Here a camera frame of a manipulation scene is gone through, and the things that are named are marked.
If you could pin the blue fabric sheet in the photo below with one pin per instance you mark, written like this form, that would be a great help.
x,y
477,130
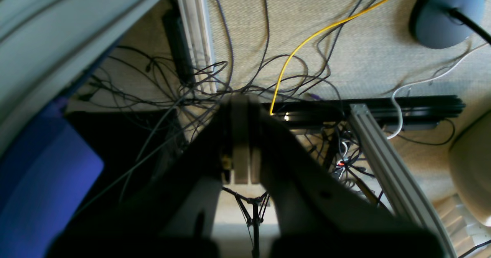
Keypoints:
x,y
45,174

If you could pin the round grey lamp base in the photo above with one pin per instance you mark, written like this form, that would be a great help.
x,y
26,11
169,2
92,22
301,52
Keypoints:
x,y
440,24

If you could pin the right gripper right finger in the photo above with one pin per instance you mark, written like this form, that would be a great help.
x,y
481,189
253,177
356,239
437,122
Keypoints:
x,y
319,217

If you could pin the black aluminium floor rail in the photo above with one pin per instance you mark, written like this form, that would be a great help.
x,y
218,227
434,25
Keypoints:
x,y
419,113

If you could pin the silver aluminium frame rail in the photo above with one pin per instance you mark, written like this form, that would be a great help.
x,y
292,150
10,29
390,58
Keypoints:
x,y
401,189

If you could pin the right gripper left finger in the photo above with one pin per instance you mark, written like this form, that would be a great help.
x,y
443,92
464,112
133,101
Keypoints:
x,y
170,218

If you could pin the white aluminium floor rail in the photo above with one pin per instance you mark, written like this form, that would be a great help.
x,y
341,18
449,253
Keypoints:
x,y
197,30

